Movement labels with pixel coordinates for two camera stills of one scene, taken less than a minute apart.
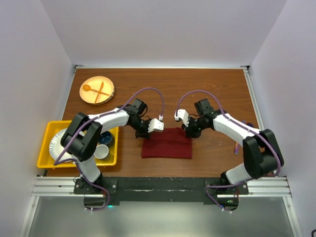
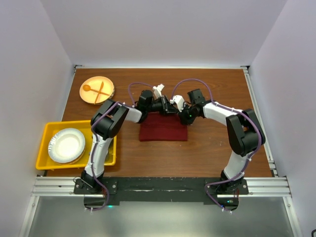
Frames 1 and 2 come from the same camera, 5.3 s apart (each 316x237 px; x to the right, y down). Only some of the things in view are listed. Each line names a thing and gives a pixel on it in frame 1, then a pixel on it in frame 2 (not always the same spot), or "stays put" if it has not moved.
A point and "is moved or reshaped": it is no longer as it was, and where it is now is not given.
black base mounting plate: x=97 y=193 stays put
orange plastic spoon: x=87 y=88 stays put
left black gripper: x=144 y=134 to x=166 y=107
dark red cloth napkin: x=172 y=143 is moved or reshaped
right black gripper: x=188 y=132 to x=184 y=121
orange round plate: x=95 y=83 stays put
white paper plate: x=56 y=148 stays put
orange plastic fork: x=98 y=95 stays put
